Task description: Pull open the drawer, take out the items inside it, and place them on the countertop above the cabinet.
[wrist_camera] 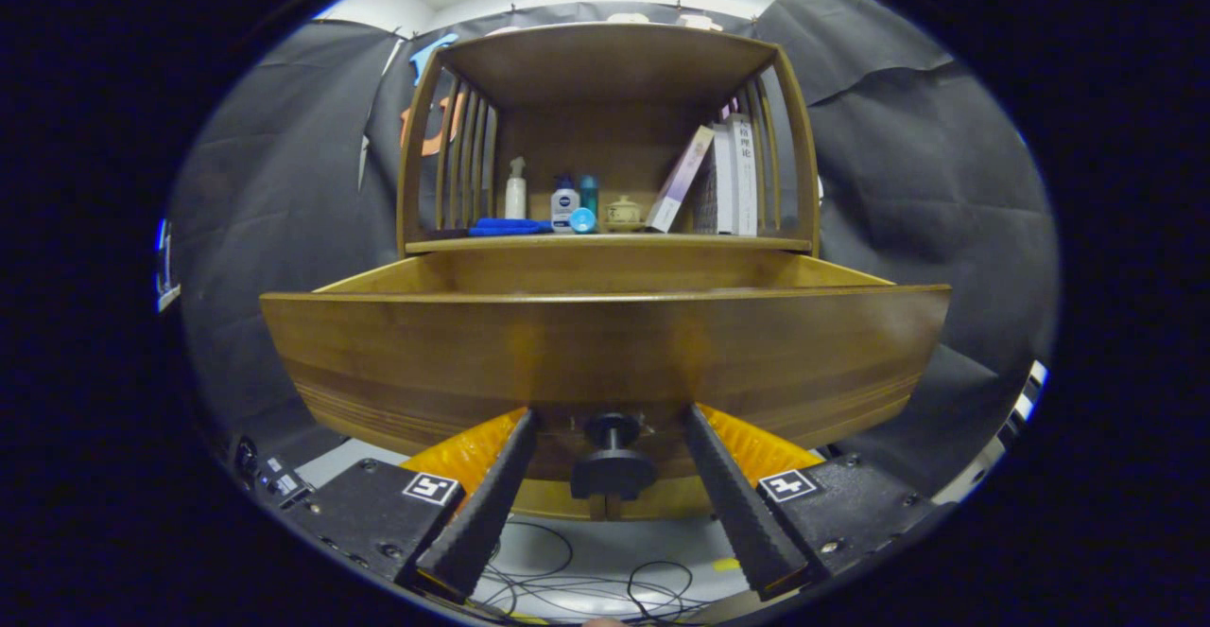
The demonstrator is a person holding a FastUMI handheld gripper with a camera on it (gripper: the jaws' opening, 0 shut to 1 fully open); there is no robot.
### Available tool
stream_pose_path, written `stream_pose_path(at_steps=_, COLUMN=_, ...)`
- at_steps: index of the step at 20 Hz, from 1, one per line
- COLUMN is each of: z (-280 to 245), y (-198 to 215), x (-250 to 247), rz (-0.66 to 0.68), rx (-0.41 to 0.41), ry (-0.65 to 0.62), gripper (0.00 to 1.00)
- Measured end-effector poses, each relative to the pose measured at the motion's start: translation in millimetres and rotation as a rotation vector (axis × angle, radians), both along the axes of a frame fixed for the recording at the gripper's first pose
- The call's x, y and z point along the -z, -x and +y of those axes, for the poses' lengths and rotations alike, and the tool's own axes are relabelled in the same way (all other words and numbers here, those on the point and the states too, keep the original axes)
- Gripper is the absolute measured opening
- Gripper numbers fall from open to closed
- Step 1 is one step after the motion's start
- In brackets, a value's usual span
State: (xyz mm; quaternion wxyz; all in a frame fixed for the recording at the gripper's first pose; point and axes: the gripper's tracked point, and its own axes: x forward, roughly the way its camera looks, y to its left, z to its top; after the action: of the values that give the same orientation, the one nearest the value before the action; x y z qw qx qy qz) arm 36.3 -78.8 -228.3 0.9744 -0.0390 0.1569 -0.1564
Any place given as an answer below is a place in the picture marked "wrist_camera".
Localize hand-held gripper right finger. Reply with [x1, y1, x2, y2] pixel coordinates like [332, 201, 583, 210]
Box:
[681, 404, 937, 604]

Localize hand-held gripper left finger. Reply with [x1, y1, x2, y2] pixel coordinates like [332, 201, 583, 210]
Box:
[268, 408, 540, 606]

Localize black round drawer knob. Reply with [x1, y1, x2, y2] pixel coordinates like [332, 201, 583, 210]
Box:
[570, 411, 658, 501]

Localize brown wooden drawer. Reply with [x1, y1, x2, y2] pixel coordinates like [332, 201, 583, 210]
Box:
[260, 251, 953, 522]

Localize black power strip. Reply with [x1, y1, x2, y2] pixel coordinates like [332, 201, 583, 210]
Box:
[232, 436, 313, 507]

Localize dark patterned book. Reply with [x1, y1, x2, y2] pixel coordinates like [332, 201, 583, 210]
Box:
[693, 159, 719, 234]

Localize white blue lotion bottle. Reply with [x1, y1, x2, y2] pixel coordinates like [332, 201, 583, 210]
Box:
[550, 175, 580, 233]

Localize beige lidded ceramic cup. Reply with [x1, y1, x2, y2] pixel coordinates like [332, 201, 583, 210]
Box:
[603, 195, 648, 234]

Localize plain white book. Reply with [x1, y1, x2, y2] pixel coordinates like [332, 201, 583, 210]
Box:
[711, 123, 738, 235]

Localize purple white leaning book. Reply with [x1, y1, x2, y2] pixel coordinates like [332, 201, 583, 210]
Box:
[646, 125, 717, 234]

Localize white book with black text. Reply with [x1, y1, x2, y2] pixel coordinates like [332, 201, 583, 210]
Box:
[726, 113, 759, 236]

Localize computer monitor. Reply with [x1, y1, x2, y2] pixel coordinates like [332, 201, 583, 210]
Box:
[154, 220, 182, 314]

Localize black floor cables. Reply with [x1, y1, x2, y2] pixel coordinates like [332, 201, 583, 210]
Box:
[473, 518, 719, 623]

